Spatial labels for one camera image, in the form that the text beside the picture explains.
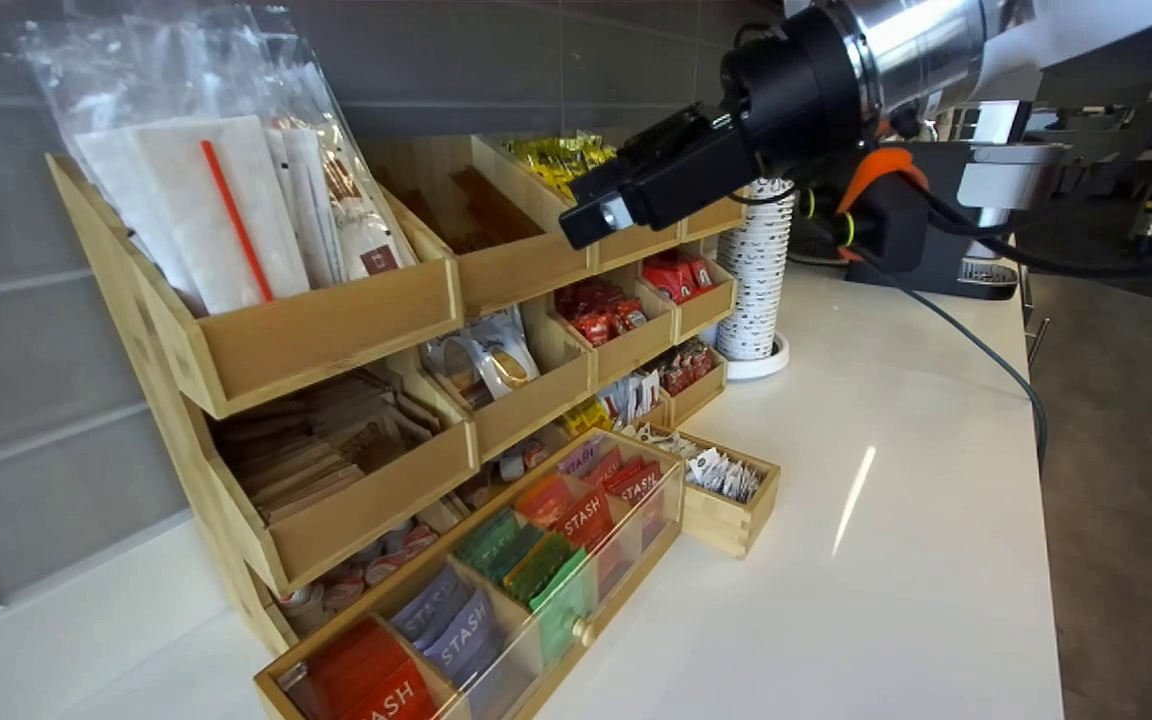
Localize red snack packets pile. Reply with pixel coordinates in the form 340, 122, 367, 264
659, 337, 729, 399

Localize small yellow sachets pile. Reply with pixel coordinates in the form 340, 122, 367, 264
560, 395, 615, 438

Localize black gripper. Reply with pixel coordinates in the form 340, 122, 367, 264
556, 5, 872, 252

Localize small open wooden box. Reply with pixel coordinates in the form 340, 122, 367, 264
673, 432, 783, 565

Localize green tea bags stack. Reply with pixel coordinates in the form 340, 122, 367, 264
453, 512, 606, 655

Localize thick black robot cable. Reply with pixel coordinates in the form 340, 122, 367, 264
854, 173, 1054, 444

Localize red candy bags pile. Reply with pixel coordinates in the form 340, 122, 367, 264
553, 277, 653, 353
636, 248, 725, 311

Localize yellow sweetener packets pile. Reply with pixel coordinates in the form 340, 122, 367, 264
505, 127, 626, 205

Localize round white cup tray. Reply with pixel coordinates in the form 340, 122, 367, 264
711, 330, 797, 383

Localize white sugar packets pile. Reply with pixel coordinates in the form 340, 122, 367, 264
680, 444, 769, 508

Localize red and purple tea bags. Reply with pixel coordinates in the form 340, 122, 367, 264
560, 437, 673, 508

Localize clear plastic cutlery bags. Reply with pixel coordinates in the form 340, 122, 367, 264
421, 309, 547, 411

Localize clear bags with red straw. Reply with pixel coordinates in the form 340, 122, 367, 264
12, 5, 319, 321

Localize tiered wooden organizer rack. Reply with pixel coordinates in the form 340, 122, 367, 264
43, 122, 744, 655

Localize patterned paper cup stack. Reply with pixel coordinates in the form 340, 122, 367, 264
711, 173, 804, 369

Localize blue tea bags stack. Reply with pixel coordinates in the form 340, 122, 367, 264
394, 567, 514, 692

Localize wrapped wooden stir sticks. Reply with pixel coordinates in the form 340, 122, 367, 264
253, 55, 381, 291

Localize red tea bags stack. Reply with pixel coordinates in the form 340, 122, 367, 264
309, 618, 442, 720

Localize orange cable connector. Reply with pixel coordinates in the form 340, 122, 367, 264
835, 139, 937, 220

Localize orange tea bags stack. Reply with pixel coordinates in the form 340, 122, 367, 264
514, 470, 628, 555

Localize brown packets pile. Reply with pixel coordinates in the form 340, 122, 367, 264
215, 372, 453, 529

